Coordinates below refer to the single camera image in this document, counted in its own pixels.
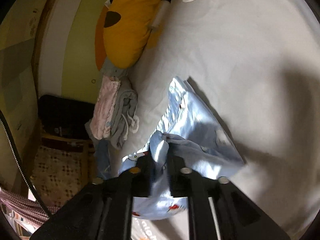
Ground light blue kitty pants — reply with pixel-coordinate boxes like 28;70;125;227
119;77;244;220

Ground blue pillow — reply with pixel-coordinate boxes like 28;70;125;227
94;140;112;180

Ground plaid patterned curtain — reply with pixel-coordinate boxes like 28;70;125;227
30;146;88;207

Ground checkered red white cloth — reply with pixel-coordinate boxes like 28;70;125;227
1;188;49;228

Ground folded pink patterned garment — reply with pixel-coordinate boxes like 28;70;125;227
89;75;121;140

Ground folded grey sweatpants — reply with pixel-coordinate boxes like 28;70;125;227
110;76;140;150

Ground black hanging garment bag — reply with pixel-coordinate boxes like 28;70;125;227
38;95;95;140

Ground orange pillow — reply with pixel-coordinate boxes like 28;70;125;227
94;6;108;70

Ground checkered canopy fabric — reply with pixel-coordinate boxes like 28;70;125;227
0;0;48;185

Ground yellow tiger-striped plush pillow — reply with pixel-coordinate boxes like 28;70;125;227
103;0;161;69

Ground white bottle with black cap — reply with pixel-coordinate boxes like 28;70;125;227
150;0;172;30

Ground wooden bed frame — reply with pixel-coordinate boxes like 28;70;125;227
31;0;96;181

